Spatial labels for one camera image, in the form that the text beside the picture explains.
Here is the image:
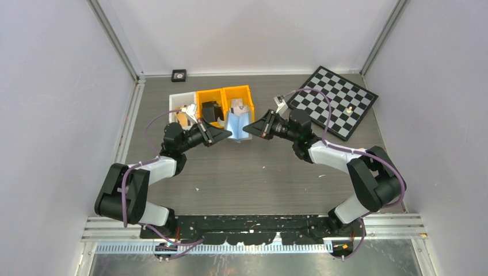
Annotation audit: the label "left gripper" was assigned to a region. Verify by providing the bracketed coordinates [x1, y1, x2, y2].
[179, 118, 232, 154]

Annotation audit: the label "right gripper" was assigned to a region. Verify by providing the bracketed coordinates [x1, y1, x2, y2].
[243, 110, 299, 143]

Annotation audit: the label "clear plastic card holder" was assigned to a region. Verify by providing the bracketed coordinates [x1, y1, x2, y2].
[217, 108, 253, 143]

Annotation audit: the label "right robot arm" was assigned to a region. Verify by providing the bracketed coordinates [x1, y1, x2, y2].
[243, 109, 406, 236]

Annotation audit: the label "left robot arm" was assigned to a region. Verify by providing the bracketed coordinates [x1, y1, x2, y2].
[94, 119, 232, 238]

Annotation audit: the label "cards in orange bin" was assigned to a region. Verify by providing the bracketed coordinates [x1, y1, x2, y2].
[229, 98, 250, 116]

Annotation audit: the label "black box in bin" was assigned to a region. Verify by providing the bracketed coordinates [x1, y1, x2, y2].
[201, 101, 224, 122]

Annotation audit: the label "wooden pieces in bin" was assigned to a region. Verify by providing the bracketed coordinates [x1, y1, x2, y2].
[174, 105, 194, 128]

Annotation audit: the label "right orange storage bin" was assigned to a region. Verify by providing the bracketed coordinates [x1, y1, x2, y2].
[222, 85, 256, 122]

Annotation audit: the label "orange storage bin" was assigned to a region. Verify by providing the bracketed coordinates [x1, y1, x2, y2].
[196, 89, 226, 129]
[222, 85, 256, 122]

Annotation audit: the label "middle orange storage bin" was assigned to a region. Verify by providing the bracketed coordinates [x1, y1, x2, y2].
[196, 89, 226, 129]

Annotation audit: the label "white storage bin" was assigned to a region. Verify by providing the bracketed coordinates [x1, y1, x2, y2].
[169, 91, 199, 130]

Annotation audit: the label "small black square device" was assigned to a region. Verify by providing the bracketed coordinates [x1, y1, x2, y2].
[171, 69, 187, 83]

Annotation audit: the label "black white chessboard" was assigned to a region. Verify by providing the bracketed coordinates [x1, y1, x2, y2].
[287, 66, 378, 141]

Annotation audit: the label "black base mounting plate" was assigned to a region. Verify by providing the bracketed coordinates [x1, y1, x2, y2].
[140, 214, 363, 246]

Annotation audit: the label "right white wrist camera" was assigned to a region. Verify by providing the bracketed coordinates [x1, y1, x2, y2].
[273, 95, 288, 116]

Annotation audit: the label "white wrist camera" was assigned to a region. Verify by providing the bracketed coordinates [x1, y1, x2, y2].
[181, 103, 197, 126]
[273, 95, 288, 116]

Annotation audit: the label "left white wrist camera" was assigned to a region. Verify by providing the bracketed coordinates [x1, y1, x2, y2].
[181, 103, 197, 126]

